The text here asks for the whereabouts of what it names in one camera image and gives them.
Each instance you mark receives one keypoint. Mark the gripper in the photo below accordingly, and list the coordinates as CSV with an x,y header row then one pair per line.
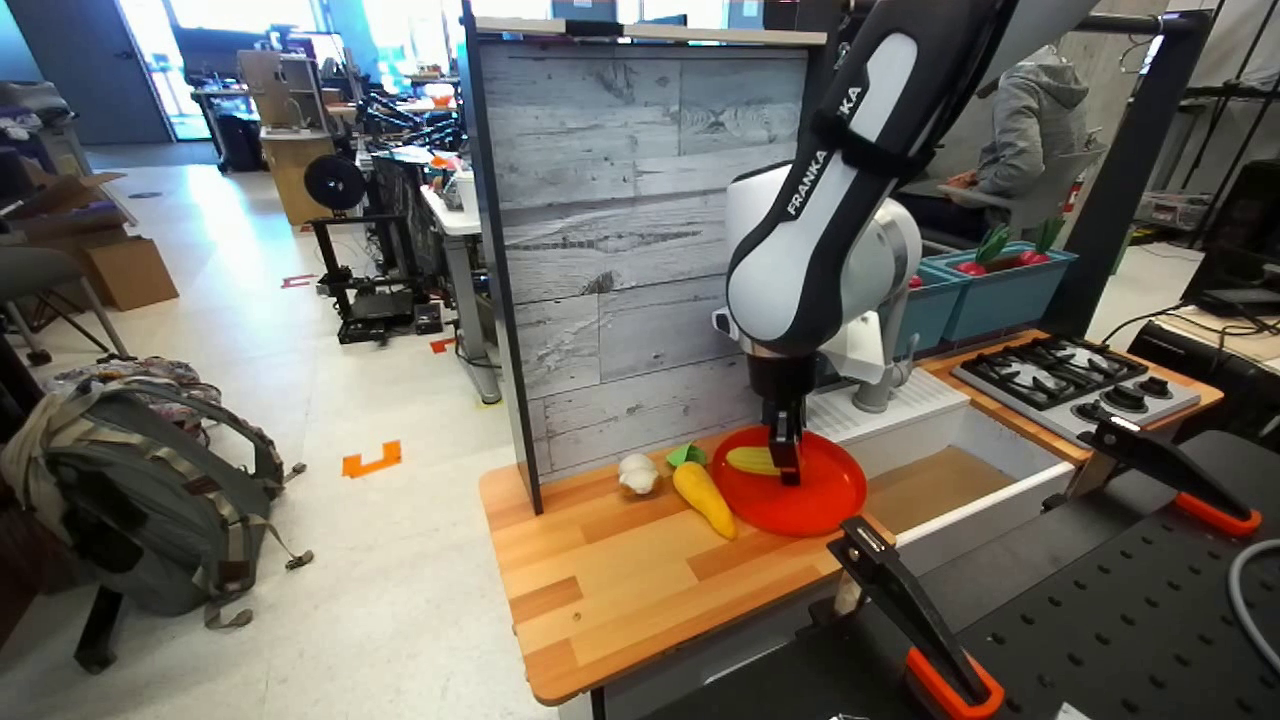
x,y
785,378

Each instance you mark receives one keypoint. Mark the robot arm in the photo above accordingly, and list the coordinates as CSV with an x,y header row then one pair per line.
x,y
850,200

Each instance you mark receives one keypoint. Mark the yellow maize cob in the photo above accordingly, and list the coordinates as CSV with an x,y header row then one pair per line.
x,y
748,460

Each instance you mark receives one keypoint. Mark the red plate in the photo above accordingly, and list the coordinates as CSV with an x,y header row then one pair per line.
x,y
830,495

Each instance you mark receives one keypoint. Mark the grey tap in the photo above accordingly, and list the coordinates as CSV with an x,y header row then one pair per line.
x,y
882,392

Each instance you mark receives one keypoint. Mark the yellow toy vegetable green stem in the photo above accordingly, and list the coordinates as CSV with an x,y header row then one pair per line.
x,y
705,500

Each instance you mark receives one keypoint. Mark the small teal bin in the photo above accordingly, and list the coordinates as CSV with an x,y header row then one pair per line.
x,y
930,310

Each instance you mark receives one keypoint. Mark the white toy garlic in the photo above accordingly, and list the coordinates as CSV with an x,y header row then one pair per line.
x,y
638,475

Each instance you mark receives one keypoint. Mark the white sink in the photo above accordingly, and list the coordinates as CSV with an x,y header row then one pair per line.
x,y
960,450

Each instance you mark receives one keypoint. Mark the toy kitchen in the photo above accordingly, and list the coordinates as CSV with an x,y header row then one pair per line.
x,y
620,250

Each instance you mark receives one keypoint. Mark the red toy radish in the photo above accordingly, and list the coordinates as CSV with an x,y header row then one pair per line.
x,y
975,262
1035,252

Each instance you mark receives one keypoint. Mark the large teal bin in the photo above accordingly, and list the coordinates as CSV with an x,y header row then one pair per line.
x,y
1005,295

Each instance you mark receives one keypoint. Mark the black clamp orange tips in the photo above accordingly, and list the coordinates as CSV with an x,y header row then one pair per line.
x,y
1170,465
905,600

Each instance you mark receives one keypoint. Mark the grey toy stove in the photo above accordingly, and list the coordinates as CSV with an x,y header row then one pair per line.
x,y
1050,375

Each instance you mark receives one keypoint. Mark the black stove knob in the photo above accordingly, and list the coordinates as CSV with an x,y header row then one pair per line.
x,y
1125,398
1093,411
1153,386

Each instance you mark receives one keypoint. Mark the person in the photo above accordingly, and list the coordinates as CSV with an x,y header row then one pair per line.
x,y
1030,130

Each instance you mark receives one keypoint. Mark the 3d printer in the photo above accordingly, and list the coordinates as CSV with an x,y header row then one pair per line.
x,y
370,290

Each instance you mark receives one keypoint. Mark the black monitor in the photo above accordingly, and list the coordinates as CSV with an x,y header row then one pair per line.
x,y
1245,235

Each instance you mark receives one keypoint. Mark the wooden cabinet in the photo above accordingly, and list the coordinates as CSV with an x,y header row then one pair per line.
x,y
295,170

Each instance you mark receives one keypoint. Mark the grey backpack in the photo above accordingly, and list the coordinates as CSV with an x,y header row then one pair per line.
x,y
140,500

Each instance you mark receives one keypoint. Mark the cardboard box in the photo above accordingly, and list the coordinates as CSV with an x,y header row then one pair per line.
x,y
130,272

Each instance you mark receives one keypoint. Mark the grey chair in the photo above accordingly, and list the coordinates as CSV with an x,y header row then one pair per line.
x,y
40,280

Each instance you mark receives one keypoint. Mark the grey door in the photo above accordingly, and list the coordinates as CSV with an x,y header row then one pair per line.
x,y
90,70

